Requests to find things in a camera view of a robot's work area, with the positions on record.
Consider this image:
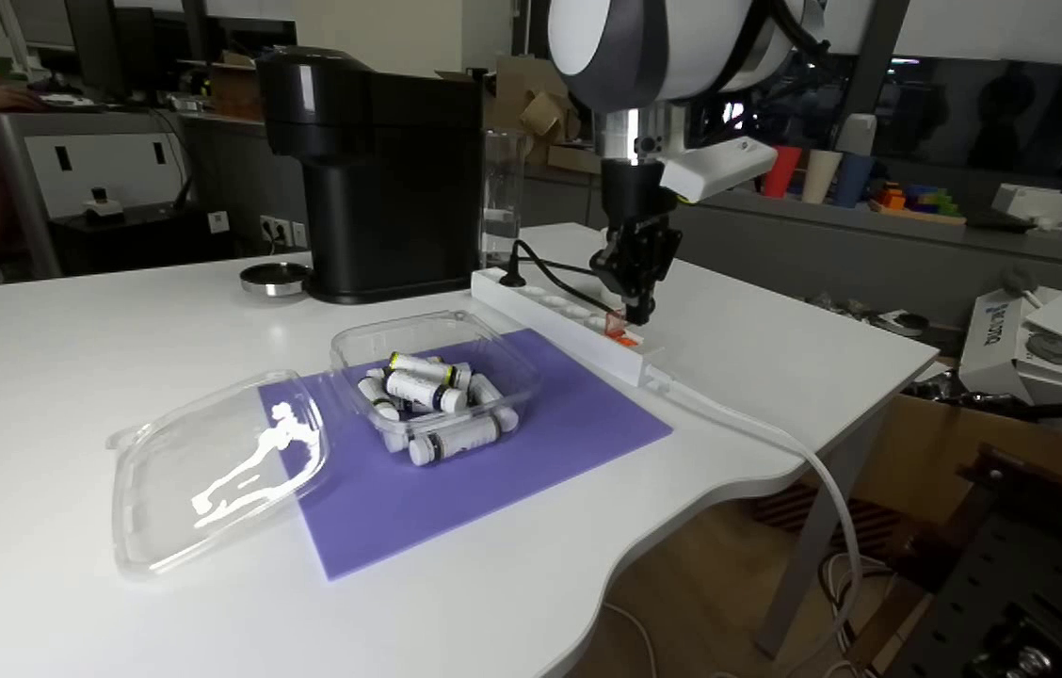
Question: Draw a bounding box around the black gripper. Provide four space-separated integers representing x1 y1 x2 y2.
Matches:
590 159 682 324

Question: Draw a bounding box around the white extension cord power strip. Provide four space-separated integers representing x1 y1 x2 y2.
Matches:
469 267 645 384

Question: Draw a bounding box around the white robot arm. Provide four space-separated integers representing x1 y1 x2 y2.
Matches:
546 0 829 324

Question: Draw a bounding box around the red plastic cup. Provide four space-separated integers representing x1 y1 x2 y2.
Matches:
761 142 801 200

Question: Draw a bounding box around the clear drinking glass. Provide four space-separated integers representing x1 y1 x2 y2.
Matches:
480 130 523 267

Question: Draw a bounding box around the beige plastic cup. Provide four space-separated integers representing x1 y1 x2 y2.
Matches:
801 149 841 205

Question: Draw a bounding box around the clear plastic container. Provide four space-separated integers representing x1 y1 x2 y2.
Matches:
333 310 540 459

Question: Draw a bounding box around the white cylindrical battery cell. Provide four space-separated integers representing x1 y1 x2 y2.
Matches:
382 373 468 415
410 415 501 467

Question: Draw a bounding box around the blue plastic cup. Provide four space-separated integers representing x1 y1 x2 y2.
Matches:
829 149 875 208

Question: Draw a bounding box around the black coffee machine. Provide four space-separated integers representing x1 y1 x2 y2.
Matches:
257 45 481 302

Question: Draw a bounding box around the purple paper mat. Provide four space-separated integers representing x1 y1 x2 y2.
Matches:
260 333 670 579

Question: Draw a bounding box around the round metal drip tray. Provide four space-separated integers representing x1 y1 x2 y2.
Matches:
240 260 308 302

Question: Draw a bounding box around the white printed cardboard box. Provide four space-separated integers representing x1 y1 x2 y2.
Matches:
955 285 1062 403

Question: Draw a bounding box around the clear plastic lid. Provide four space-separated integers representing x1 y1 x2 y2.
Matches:
109 370 333 576

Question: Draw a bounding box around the black plug and cable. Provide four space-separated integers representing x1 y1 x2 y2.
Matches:
498 238 629 324

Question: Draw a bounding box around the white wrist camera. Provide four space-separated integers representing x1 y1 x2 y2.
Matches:
662 137 775 205

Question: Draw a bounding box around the white power strip cable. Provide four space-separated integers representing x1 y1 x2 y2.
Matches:
639 370 871 657

